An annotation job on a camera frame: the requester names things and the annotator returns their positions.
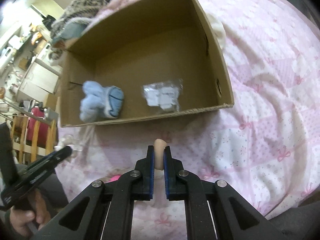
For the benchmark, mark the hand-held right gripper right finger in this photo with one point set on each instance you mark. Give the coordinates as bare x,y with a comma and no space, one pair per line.
166,172

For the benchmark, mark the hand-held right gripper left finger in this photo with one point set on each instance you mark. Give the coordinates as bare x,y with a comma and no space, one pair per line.
150,170

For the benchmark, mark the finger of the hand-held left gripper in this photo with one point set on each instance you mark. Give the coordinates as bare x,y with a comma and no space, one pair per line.
53,156

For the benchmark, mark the small cream soft toy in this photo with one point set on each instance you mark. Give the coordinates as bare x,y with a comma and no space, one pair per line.
159,155

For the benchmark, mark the light blue plush toy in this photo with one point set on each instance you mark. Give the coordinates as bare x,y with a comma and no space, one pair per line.
101,102

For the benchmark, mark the clear plastic packet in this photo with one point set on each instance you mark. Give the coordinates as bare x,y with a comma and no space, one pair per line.
162,97

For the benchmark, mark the cardboard box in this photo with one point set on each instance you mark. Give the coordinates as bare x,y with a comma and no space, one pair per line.
140,62

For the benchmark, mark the pink soft ball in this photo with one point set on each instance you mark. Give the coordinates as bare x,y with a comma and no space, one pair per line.
114,179

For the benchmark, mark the person's left hand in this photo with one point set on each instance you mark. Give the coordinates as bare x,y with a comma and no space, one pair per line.
27,212

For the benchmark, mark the wooden chair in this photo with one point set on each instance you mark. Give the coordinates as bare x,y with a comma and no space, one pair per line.
32,137

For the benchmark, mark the pink bag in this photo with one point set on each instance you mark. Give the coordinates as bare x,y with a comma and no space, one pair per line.
37,127

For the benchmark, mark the white cabinet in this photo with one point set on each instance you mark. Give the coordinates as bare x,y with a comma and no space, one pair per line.
37,77

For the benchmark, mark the pink patterned blanket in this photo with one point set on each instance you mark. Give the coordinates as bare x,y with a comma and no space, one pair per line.
250,105

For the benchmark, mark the white plush toy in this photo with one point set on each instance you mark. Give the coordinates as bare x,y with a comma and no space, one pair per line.
217,30

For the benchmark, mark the grey knitted cloth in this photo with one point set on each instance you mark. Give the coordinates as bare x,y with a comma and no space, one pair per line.
82,7

